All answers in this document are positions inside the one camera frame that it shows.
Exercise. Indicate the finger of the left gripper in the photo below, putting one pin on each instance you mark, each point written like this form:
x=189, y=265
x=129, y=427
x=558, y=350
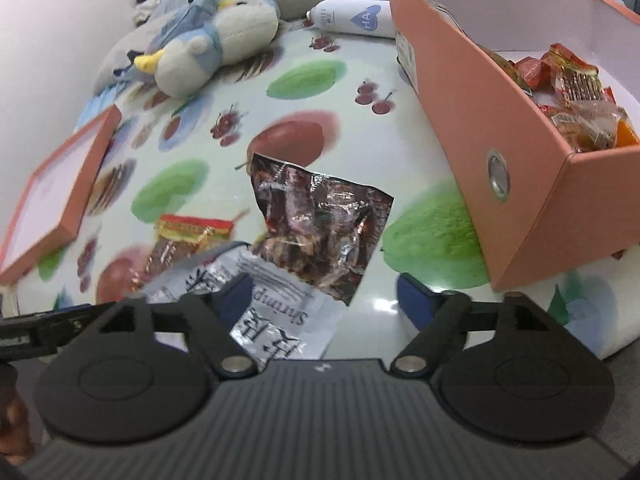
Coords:
x=30, y=336

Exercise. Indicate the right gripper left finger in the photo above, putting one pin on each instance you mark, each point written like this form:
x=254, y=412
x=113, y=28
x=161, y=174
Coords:
x=210, y=317

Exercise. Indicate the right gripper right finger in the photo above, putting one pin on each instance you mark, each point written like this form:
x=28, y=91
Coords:
x=436, y=316

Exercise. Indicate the silver shrimp snack bag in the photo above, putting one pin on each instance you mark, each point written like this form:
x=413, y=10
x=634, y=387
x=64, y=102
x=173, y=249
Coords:
x=279, y=317

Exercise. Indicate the red-striped brown stick snack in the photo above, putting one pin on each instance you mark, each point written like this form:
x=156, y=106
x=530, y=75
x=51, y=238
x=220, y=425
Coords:
x=177, y=238

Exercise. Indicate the dark brown foil snack bag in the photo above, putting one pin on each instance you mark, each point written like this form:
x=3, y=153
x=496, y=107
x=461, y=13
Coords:
x=322, y=229

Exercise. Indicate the snacks pile in box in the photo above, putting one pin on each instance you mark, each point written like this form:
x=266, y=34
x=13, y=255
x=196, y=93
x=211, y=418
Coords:
x=570, y=93

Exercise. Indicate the pink box lid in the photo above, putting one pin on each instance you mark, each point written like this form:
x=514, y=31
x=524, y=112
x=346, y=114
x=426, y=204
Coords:
x=53, y=203

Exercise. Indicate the pink storage box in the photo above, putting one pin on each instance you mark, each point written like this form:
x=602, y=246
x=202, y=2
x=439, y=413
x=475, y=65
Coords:
x=538, y=207

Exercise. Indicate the fruit print bed sheet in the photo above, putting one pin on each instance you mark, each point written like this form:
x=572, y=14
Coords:
x=343, y=106

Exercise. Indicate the white blue plush toy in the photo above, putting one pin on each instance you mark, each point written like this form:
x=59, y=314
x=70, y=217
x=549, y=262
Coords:
x=241, y=29

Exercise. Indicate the white spray bottle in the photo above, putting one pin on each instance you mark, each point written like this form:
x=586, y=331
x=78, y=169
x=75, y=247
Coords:
x=354, y=17

